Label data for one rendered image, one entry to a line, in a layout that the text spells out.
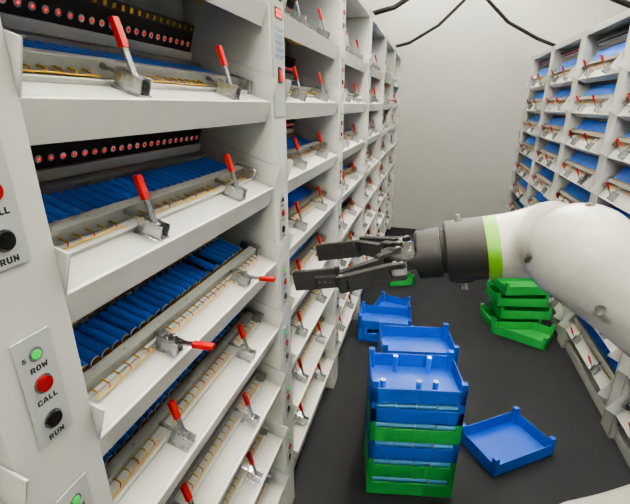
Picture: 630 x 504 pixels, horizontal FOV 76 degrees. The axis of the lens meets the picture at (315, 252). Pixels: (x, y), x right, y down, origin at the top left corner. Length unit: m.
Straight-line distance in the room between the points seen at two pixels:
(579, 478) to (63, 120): 1.92
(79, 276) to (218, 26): 0.67
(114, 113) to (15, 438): 0.35
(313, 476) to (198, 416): 0.94
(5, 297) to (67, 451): 0.19
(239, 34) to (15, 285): 0.72
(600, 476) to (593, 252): 1.62
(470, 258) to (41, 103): 0.52
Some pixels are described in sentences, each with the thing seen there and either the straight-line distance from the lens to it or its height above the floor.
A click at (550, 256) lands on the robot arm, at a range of 0.48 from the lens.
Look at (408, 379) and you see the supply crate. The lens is 1.52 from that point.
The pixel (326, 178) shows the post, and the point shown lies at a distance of 1.67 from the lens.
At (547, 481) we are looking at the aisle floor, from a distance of 1.92.
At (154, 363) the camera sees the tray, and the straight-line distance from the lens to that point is 0.68.
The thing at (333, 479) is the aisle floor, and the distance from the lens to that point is 1.73.
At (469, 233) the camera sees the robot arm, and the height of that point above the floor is 1.14.
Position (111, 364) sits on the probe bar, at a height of 0.97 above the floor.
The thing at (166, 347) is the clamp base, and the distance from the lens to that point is 0.70.
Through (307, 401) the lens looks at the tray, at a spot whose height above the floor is 0.18.
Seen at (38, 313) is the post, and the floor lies 1.12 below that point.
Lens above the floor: 1.31
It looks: 20 degrees down
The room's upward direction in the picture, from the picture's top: straight up
